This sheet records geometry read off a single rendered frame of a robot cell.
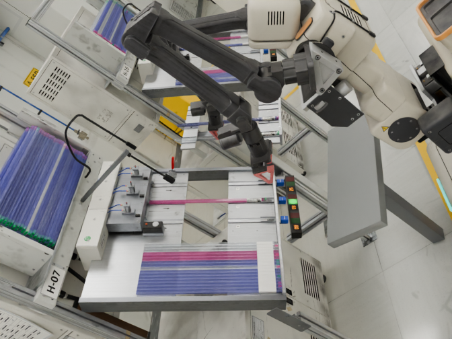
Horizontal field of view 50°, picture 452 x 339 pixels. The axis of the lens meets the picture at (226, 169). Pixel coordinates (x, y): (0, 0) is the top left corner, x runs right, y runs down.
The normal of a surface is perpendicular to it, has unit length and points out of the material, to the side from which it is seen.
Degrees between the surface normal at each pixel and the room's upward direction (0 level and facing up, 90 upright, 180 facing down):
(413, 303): 0
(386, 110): 90
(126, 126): 90
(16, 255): 90
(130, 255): 47
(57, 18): 90
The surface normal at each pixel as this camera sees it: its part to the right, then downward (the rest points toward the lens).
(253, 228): -0.04, -0.76
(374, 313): -0.76, -0.50
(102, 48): -0.01, 0.65
